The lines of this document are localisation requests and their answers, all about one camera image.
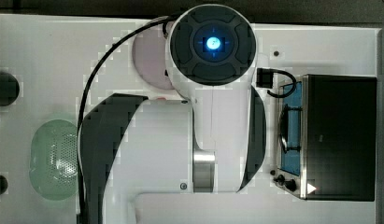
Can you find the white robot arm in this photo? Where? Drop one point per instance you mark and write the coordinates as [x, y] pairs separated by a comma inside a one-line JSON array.
[[211, 139]]

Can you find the black toaster oven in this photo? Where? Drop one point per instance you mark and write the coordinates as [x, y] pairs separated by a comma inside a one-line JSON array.
[[326, 138]]

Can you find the grey round plate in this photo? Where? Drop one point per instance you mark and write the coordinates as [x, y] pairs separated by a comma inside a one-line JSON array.
[[149, 58]]

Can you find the green perforated colander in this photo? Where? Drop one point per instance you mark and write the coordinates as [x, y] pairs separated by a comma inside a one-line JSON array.
[[53, 167]]

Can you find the black wrist camera with cable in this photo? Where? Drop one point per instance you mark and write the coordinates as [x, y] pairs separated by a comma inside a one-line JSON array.
[[265, 79]]

